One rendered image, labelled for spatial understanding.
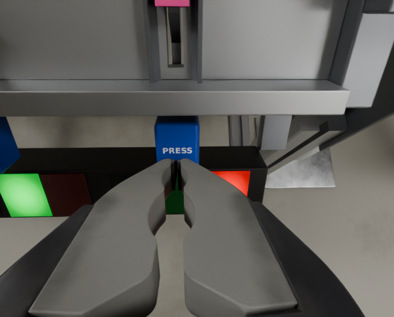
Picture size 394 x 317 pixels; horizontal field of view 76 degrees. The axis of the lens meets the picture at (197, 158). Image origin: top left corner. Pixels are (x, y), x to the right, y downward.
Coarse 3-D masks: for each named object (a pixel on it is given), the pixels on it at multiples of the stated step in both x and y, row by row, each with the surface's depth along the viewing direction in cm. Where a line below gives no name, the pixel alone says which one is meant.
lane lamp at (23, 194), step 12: (0, 180) 17; (12, 180) 17; (24, 180) 17; (36, 180) 17; (0, 192) 17; (12, 192) 17; (24, 192) 17; (36, 192) 17; (12, 204) 18; (24, 204) 18; (36, 204) 18; (48, 204) 18; (12, 216) 18
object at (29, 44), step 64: (0, 0) 11; (64, 0) 11; (128, 0) 11; (192, 0) 11; (256, 0) 12; (320, 0) 12; (0, 64) 12; (64, 64) 13; (128, 64) 13; (192, 64) 13; (256, 64) 13; (320, 64) 13
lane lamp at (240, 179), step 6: (222, 174) 17; (228, 174) 17; (234, 174) 17; (240, 174) 17; (246, 174) 17; (228, 180) 17; (234, 180) 17; (240, 180) 17; (246, 180) 17; (240, 186) 18; (246, 186) 18; (246, 192) 18
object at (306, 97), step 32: (0, 96) 11; (32, 96) 11; (64, 96) 11; (96, 96) 11; (128, 96) 11; (160, 96) 11; (192, 96) 11; (224, 96) 11; (256, 96) 11; (288, 96) 11; (320, 96) 12
